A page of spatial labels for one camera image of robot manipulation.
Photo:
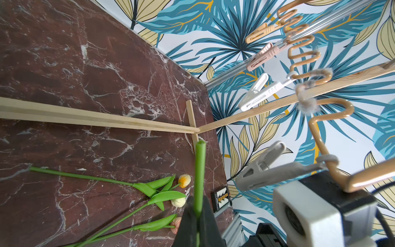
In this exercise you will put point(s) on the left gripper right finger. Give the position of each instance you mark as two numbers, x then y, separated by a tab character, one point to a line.
208	234

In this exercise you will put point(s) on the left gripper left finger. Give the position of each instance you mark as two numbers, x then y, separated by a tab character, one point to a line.
187	232

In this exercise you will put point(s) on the yellow tulip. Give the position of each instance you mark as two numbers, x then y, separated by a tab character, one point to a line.
200	156

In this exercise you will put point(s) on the tan wavy clothes hanger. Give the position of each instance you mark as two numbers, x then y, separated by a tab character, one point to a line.
331	109

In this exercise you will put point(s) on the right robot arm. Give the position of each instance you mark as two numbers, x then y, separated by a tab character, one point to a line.
265	236

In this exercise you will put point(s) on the pink tulip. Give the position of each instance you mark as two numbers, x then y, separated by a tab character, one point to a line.
147	227

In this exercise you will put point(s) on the small black box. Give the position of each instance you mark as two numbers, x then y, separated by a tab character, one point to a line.
220	198

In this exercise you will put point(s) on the grey clothespin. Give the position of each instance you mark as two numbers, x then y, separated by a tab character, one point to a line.
260	173

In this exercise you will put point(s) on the white clothespin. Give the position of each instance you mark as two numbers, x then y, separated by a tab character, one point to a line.
259	92

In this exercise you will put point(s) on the metal rack rod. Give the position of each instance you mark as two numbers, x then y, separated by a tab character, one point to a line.
294	29

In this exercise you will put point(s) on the beige clothespin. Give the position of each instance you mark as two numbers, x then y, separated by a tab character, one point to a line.
261	32

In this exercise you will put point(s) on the wooden clothes rack frame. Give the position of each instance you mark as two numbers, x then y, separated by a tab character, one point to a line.
29	111

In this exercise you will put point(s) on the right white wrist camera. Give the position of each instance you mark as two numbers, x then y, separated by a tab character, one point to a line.
315	212

